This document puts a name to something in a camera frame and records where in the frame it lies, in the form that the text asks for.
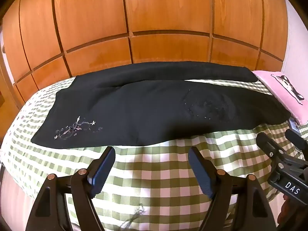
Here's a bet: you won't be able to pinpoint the person's right hand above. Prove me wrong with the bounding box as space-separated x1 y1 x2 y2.
276 194 308 231

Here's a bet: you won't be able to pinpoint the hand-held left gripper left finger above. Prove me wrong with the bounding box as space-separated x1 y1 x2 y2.
25 146 116 231

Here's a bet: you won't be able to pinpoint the pink cat print pillow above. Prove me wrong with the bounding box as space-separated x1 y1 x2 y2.
251 70 308 126

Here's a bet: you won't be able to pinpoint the small grey device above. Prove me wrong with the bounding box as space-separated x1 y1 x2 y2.
289 118 300 133

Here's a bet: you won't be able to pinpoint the wooden wardrobe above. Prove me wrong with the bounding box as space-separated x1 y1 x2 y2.
0 0 289 111

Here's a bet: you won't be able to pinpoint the black pants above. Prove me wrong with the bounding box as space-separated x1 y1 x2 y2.
31 61 291 147

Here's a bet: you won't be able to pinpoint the green checked bed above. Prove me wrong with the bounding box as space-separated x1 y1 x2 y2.
0 76 308 231

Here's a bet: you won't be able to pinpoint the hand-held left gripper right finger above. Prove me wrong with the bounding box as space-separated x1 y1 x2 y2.
188 146 276 231

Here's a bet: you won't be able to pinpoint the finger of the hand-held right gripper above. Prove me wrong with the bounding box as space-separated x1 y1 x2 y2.
285 128 308 151
256 132 286 172

